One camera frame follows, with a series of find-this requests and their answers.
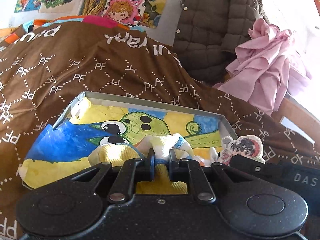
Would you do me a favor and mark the yellow blue striped cloth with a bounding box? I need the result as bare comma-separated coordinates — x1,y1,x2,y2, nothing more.
88,133,219,194

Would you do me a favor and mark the tray with frog drawing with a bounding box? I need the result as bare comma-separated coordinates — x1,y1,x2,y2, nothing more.
18,92,237,189

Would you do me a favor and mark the cartoon boy sticker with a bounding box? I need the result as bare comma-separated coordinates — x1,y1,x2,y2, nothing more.
217,135,265,165

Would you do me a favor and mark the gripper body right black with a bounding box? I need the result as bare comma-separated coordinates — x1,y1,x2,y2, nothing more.
229,154,320,218

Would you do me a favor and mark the pink crumpled garment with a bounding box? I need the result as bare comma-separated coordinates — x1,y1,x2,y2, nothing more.
214,18,312,115

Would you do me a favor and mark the brown PF patterned blanket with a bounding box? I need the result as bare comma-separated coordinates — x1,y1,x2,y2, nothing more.
1,20,319,239

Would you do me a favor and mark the brown quilted jacket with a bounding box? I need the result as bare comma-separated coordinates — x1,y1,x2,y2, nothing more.
173,0,267,85

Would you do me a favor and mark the pink anime girl poster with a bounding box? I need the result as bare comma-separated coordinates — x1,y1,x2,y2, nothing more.
103,0,147,25

